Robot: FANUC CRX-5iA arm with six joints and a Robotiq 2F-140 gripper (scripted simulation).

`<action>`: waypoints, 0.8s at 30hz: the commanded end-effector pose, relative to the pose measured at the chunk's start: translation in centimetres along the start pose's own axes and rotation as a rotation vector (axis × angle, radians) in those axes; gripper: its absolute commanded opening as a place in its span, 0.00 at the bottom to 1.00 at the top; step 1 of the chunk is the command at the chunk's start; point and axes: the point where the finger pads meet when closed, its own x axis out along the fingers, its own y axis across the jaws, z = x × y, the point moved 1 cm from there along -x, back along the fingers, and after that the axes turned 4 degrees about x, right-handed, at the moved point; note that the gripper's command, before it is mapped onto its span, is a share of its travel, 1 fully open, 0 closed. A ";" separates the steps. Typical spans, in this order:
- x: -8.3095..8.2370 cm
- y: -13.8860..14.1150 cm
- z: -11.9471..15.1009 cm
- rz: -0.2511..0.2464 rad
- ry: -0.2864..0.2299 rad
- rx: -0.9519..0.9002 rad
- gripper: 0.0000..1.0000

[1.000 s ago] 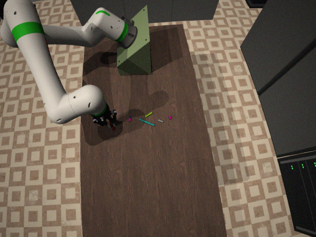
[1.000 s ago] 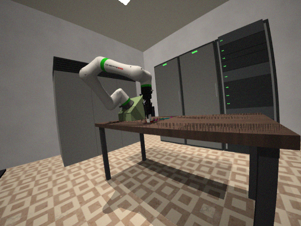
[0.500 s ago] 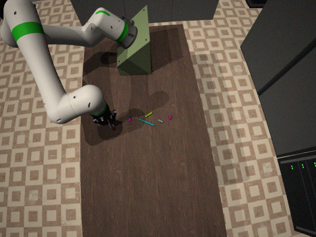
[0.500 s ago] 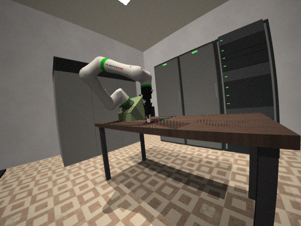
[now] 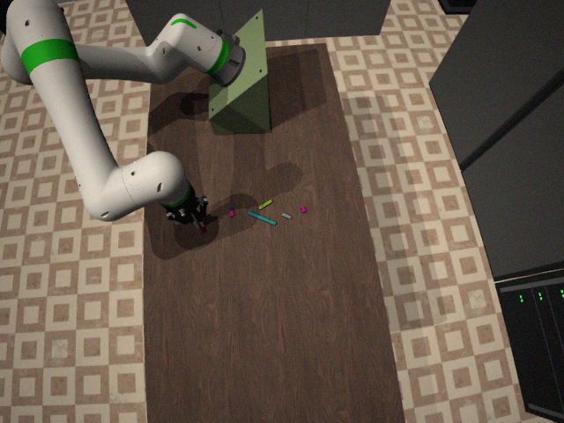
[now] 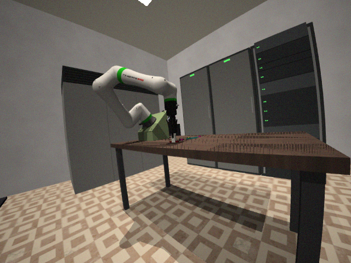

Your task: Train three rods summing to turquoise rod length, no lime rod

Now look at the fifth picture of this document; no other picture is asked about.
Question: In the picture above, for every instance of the lime green rod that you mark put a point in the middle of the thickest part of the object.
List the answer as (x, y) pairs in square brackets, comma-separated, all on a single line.
[(264, 205)]

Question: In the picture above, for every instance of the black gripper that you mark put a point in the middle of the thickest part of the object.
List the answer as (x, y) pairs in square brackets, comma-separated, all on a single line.
[(190, 218)]

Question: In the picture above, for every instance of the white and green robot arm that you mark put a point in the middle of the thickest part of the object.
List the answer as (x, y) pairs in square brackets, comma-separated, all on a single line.
[(38, 33)]

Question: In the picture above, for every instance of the turquoise rod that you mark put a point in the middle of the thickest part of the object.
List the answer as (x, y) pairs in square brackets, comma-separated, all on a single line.
[(261, 218)]

